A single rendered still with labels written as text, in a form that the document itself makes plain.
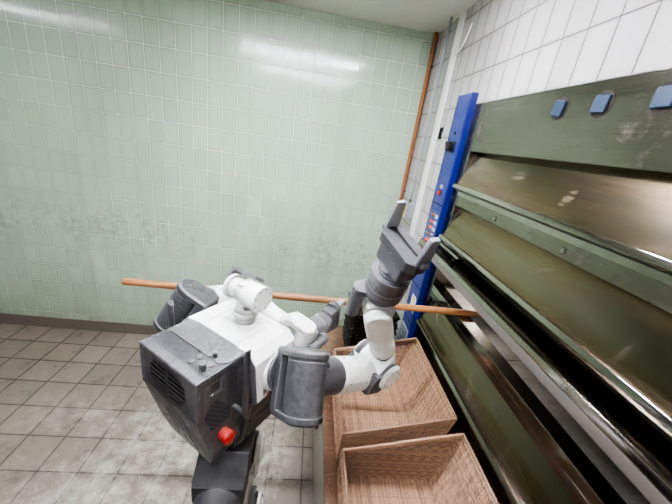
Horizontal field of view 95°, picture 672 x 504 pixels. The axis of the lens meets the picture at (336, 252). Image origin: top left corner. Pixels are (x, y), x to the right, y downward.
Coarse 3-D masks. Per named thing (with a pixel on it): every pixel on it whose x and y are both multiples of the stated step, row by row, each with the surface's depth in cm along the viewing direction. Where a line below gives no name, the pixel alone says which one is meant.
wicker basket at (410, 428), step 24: (408, 360) 177; (408, 384) 168; (432, 384) 150; (336, 408) 148; (360, 408) 158; (384, 408) 160; (408, 408) 160; (432, 408) 143; (336, 432) 139; (360, 432) 127; (384, 432) 127; (408, 432) 129; (432, 432) 138; (336, 456) 132
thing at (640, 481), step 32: (448, 256) 151; (480, 288) 118; (512, 320) 97; (544, 352) 83; (544, 384) 71; (576, 384) 72; (576, 416) 62; (608, 416) 63; (640, 416) 68; (608, 448) 56; (640, 448) 57; (640, 480) 50
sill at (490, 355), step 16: (432, 288) 171; (448, 304) 151; (464, 320) 138; (480, 336) 128; (480, 352) 121; (496, 352) 118; (496, 368) 111; (512, 368) 111; (512, 384) 103; (528, 400) 97; (528, 416) 94; (544, 416) 91; (544, 432) 87; (560, 432) 87; (560, 448) 82; (576, 448) 82; (560, 464) 81; (576, 464) 78; (592, 464) 78; (576, 480) 76; (592, 480) 74; (592, 496) 72; (608, 496) 71
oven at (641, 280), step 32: (448, 224) 161; (512, 224) 111; (576, 256) 83; (608, 256) 74; (640, 288) 67; (448, 320) 149; (448, 384) 143; (608, 384) 80; (480, 448) 114; (544, 448) 87
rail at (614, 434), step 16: (480, 304) 100; (496, 320) 91; (512, 336) 84; (528, 352) 78; (544, 368) 72; (560, 384) 68; (576, 400) 63; (592, 416) 60; (608, 432) 56; (624, 448) 54; (640, 464) 51; (656, 480) 48
